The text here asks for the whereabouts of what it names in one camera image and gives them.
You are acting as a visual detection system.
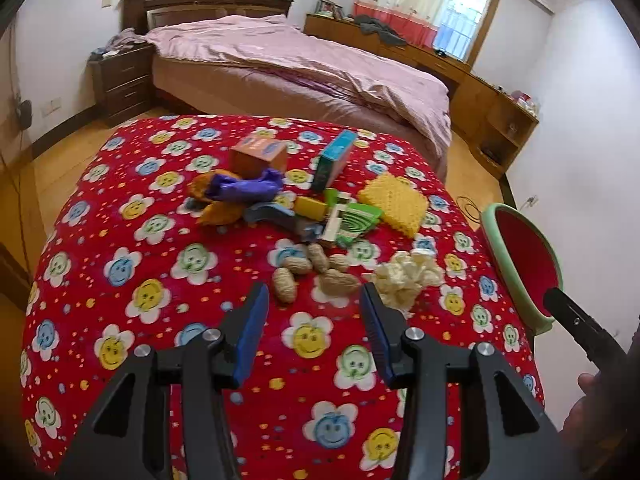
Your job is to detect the green packet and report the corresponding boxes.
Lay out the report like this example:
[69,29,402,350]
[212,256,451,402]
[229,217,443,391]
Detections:
[336,202,384,249]

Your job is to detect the window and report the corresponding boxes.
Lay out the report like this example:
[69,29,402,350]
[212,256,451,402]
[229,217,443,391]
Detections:
[435,0,490,57]

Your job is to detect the coiled cable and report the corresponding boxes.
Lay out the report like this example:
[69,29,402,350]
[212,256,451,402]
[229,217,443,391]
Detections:
[455,194,485,232]

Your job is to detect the pile of white foam pieces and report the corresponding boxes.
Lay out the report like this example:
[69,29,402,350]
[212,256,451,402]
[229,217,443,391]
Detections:
[374,250,446,312]

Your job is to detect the yellow mesh sponge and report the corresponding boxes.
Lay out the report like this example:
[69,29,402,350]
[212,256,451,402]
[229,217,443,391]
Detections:
[357,172,431,237]

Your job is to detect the long wooden cabinet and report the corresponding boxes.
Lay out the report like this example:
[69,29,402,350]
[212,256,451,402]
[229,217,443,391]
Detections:
[304,12,541,181]

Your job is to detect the clothes on nightstand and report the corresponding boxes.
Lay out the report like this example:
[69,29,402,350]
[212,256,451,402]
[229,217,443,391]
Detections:
[90,27,147,59]

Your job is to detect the dark wooden nightstand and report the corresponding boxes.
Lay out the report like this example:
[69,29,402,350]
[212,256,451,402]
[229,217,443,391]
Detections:
[89,42,156,128]

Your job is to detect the red flower printed blanket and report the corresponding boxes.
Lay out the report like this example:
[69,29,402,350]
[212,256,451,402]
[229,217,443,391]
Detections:
[20,114,546,480]

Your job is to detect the white and green box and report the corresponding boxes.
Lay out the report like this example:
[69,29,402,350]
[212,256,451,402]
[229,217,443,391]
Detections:
[320,187,354,247]

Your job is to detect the bottles on cabinet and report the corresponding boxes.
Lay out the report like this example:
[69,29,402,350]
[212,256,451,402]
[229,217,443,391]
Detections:
[510,91,542,117]

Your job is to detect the green bucket with red inside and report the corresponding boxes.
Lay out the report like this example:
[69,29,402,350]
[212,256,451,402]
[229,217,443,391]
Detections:
[480,202,563,336]

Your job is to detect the person's right hand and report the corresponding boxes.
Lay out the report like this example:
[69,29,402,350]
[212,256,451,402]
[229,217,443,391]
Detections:
[562,372,628,461]

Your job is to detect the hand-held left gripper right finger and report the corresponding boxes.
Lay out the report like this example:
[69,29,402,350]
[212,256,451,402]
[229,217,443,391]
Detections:
[359,282,581,480]

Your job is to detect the brown wooden furniture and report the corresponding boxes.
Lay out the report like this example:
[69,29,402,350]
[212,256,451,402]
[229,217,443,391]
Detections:
[0,160,48,303]

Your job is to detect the blue-grey plastic piece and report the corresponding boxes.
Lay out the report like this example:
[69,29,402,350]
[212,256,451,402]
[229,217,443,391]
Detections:
[243,201,297,226]

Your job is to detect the orange cardboard box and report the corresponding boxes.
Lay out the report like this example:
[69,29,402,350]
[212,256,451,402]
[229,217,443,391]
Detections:
[230,136,289,179]

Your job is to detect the grey clothes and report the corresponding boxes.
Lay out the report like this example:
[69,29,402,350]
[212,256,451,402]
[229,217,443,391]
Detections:
[354,15,409,49]

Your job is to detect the orange bread toy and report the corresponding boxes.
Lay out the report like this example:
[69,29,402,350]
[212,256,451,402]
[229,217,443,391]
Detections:
[189,170,241,202]

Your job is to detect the wooden bed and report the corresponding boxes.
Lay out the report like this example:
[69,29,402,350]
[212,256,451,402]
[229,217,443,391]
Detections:
[121,0,453,171]

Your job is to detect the teal cardboard box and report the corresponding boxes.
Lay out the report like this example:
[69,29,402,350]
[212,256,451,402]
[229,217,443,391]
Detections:
[311,130,358,194]

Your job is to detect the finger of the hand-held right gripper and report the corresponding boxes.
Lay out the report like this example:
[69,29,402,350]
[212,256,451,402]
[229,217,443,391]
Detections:
[542,287,628,368]

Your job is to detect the pink duvet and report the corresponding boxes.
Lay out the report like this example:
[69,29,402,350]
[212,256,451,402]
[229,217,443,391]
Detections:
[145,14,453,156]

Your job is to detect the yellow block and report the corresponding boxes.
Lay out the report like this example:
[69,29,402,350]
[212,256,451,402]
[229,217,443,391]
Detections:
[294,196,329,221]

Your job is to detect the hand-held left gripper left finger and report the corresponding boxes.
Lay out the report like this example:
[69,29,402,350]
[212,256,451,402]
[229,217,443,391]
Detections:
[57,282,271,480]

